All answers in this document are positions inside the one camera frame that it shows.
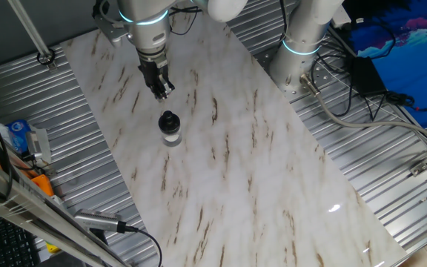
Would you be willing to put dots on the perforated robot base plate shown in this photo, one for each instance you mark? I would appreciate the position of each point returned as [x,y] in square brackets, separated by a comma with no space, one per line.
[321,79]

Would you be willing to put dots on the clear glass jar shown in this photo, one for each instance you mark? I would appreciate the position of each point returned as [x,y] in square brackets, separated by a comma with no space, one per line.
[171,139]

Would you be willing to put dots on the aluminium frame beam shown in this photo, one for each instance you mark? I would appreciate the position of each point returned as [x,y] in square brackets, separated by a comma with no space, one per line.
[13,200]

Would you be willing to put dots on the black keyboard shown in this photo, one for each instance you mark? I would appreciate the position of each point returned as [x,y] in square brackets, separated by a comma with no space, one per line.
[2,244]

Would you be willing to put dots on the black power adapter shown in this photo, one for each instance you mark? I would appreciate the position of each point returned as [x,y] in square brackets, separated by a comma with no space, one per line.
[367,76]

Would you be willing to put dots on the silver ribbed camera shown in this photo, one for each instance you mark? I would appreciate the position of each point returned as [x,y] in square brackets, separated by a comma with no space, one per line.
[95,219]
[35,144]

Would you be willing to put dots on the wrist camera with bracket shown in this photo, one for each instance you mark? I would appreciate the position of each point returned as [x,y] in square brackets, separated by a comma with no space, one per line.
[111,31]

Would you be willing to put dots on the orange button box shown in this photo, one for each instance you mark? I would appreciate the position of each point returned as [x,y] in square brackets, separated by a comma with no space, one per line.
[43,185]

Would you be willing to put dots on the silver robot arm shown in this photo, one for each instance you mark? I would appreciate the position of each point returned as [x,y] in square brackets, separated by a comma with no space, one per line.
[298,29]

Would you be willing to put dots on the aluminium pole with foot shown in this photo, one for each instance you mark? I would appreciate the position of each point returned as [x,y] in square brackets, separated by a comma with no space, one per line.
[32,33]

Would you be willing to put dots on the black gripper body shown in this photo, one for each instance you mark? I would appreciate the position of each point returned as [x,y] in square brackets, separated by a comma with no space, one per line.
[153,68]

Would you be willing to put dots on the blue cloth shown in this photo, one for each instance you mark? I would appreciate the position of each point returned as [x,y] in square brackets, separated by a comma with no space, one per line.
[421,66]

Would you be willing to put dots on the white marble pattern board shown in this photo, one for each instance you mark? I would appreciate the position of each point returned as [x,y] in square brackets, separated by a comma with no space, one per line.
[235,167]

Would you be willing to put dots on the blue white tissue pack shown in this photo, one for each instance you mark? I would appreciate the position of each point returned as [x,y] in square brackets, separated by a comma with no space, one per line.
[18,135]

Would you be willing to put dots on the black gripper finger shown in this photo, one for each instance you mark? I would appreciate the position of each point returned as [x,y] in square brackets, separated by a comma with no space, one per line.
[168,87]
[158,87]

